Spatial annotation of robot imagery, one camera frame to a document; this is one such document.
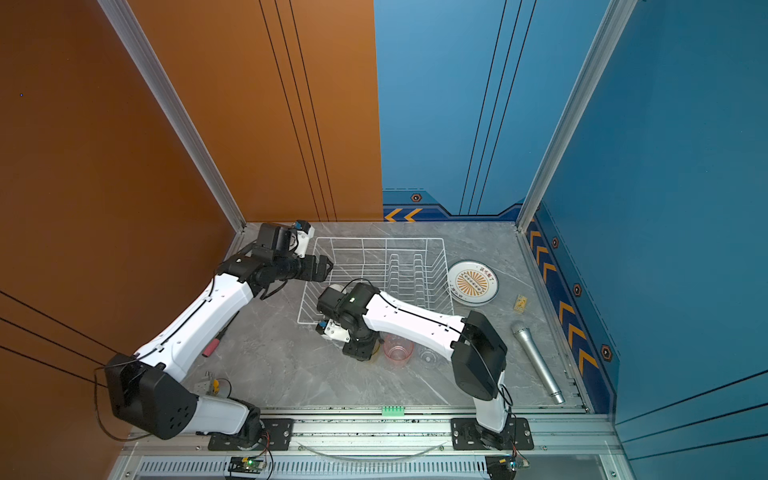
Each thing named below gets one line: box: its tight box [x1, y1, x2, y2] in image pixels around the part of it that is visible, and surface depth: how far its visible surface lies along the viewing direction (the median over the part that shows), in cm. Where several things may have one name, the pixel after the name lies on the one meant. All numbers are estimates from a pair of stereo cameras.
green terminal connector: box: [381, 406, 405, 417], surface depth 79 cm
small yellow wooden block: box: [514, 294, 528, 314], surface depth 98 cm
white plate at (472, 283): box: [446, 260, 500, 307], surface depth 101 cm
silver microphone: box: [511, 320, 566, 405], surface depth 82 cm
